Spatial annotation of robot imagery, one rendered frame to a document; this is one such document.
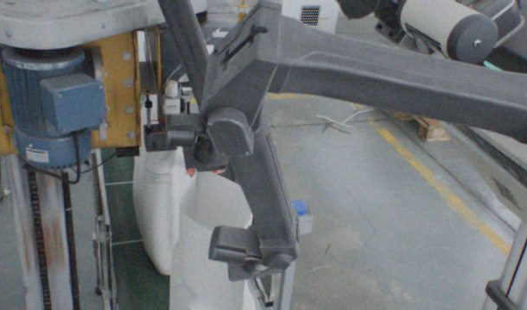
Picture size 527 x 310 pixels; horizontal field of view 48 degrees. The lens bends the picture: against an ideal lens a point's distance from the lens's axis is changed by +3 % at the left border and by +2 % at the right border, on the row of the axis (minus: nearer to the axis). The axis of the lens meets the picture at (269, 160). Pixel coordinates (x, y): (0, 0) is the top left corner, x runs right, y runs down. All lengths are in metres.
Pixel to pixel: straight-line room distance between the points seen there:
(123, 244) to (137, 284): 0.23
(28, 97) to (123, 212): 1.22
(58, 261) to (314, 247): 1.46
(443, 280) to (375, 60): 2.39
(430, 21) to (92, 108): 0.67
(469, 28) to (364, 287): 2.02
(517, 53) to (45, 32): 0.81
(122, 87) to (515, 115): 1.03
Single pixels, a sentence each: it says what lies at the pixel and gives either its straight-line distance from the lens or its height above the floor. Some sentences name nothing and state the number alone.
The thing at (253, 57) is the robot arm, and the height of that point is 1.59.
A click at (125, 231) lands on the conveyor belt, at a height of 0.38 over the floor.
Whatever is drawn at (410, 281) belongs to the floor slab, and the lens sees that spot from 2.85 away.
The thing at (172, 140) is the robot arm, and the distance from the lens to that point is 1.28.
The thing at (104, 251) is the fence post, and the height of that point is 0.61.
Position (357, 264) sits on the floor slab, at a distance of 2.86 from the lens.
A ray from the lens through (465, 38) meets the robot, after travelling 0.85.
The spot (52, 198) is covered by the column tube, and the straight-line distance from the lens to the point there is 1.68.
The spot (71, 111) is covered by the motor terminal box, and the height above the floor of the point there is 1.26.
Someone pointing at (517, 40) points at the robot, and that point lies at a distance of 0.95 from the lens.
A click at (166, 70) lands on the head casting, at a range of 1.47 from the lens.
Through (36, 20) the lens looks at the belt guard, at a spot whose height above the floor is 1.42.
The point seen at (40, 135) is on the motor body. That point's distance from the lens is 1.31.
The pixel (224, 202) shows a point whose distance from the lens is 1.44.
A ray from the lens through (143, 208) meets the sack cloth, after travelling 2.02.
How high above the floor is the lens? 1.77
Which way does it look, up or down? 29 degrees down
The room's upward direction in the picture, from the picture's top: 6 degrees clockwise
